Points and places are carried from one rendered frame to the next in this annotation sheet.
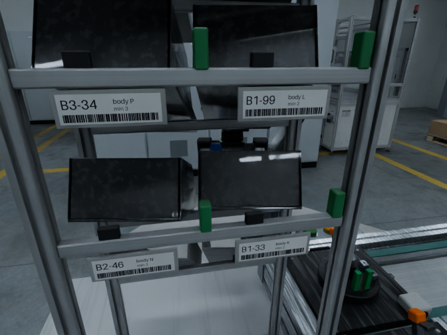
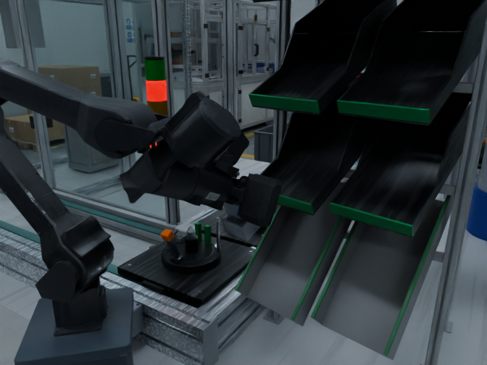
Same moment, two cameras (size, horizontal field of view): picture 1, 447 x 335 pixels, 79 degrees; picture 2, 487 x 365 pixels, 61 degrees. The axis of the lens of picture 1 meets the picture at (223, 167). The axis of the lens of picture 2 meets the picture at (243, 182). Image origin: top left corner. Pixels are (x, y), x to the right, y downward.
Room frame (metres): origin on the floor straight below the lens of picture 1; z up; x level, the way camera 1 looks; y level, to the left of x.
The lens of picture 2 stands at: (1.07, 0.36, 1.45)
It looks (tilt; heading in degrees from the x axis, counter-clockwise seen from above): 19 degrees down; 223
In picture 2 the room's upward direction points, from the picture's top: straight up
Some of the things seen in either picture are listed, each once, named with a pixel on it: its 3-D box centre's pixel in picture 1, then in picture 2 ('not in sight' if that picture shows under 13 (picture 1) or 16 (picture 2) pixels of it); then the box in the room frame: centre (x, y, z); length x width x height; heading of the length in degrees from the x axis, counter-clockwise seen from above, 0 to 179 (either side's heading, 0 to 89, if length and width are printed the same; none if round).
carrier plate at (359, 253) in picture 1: (346, 283); (192, 261); (0.52, -0.31, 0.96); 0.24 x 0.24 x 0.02; 11
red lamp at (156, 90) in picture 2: not in sight; (156, 90); (0.44, -0.51, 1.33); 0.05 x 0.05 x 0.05
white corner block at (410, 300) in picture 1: (413, 307); (186, 232); (0.44, -0.42, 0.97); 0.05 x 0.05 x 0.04; 11
